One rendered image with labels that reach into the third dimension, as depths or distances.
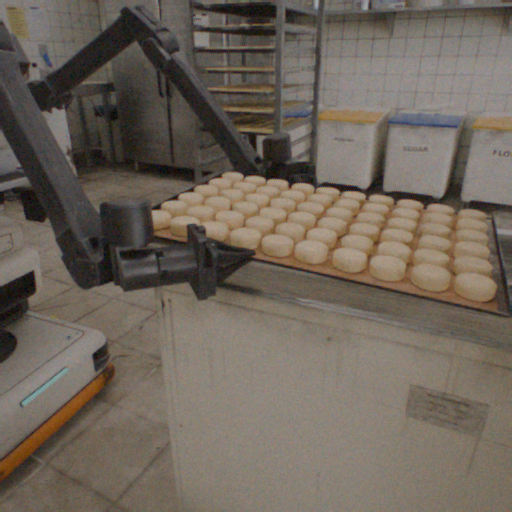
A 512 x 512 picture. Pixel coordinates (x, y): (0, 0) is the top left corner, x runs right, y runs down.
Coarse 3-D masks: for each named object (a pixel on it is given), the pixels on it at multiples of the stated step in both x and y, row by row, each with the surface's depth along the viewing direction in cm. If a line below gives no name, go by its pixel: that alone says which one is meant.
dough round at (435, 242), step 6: (420, 240) 72; (426, 240) 72; (432, 240) 72; (438, 240) 72; (444, 240) 72; (420, 246) 72; (426, 246) 70; (432, 246) 70; (438, 246) 70; (444, 246) 70; (450, 246) 70; (444, 252) 70
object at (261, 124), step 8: (232, 120) 248; (240, 120) 248; (248, 120) 246; (256, 120) 246; (264, 120) 249; (272, 120) 246; (288, 120) 249; (296, 120) 246; (240, 128) 219; (248, 128) 219; (256, 128) 217; (264, 128) 220; (272, 128) 218
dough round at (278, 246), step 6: (264, 240) 68; (270, 240) 69; (276, 240) 69; (282, 240) 69; (288, 240) 69; (264, 246) 68; (270, 246) 67; (276, 246) 67; (282, 246) 67; (288, 246) 67; (264, 252) 68; (270, 252) 68; (276, 252) 67; (282, 252) 67; (288, 252) 68
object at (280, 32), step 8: (280, 0) 184; (280, 8) 185; (280, 16) 186; (280, 24) 188; (280, 32) 189; (280, 40) 190; (280, 48) 191; (280, 56) 193; (280, 64) 194; (280, 72) 195; (280, 80) 197; (280, 88) 198; (280, 96) 200; (280, 104) 201; (280, 112) 203; (280, 120) 204; (280, 128) 206
